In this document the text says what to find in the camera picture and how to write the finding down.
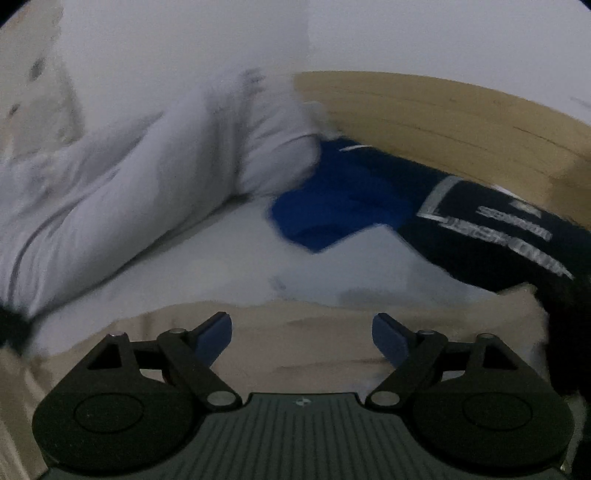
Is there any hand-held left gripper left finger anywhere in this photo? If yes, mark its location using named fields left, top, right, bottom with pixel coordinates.
left=85, top=311, right=243, bottom=411

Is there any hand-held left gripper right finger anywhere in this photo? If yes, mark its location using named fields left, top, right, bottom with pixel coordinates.
left=365, top=312, right=520, bottom=411

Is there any beige shirt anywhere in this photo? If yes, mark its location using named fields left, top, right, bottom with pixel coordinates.
left=0, top=284, right=583, bottom=480

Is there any blue and navy jacket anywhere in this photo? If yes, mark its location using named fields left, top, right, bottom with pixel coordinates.
left=269, top=137, right=591, bottom=393

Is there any light blue tree-print duvet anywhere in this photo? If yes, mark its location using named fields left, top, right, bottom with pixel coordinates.
left=0, top=65, right=324, bottom=319

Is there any wooden headboard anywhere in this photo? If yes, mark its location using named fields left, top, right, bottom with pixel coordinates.
left=293, top=70, right=591, bottom=232

